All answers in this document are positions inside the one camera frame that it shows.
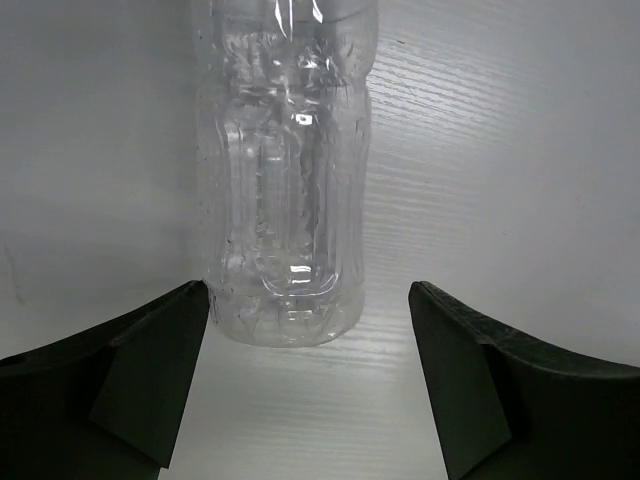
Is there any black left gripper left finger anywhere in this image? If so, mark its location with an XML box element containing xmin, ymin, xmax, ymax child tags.
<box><xmin>1</xmin><ymin>281</ymin><xmax>209</xmax><ymax>479</ymax></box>

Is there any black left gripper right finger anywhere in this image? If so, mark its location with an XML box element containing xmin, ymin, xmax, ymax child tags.
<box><xmin>408</xmin><ymin>282</ymin><xmax>639</xmax><ymax>480</ymax></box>

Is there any upright-lying clear ribbed bottle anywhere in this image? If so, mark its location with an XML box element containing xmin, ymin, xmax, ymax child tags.
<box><xmin>191</xmin><ymin>1</ymin><xmax>378</xmax><ymax>348</ymax></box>

